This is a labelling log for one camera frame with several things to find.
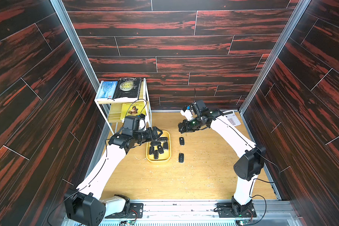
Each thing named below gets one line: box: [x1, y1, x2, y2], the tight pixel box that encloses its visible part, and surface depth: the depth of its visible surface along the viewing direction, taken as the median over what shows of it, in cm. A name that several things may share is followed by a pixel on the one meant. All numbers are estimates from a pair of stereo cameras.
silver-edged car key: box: [153, 149, 159, 160], surface depth 95 cm
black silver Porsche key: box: [158, 137, 168, 142], surface depth 103 cm
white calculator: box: [222, 110, 242, 127], surface depth 117 cm
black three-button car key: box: [179, 137, 185, 146], surface depth 103 cm
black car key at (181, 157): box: [178, 153, 185, 163], surface depth 95 cm
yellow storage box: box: [145, 130, 172, 163], surface depth 96 cm
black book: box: [113, 77, 142, 100], surface depth 88 cm
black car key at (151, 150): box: [149, 146, 155, 155], surface depth 98 cm
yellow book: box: [120, 101, 147, 121], surface depth 98 cm
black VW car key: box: [157, 145, 164, 154], surface depth 98 cm
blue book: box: [96, 80, 118, 99], surface depth 88 cm
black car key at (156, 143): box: [150, 141, 162, 146], surface depth 101 cm
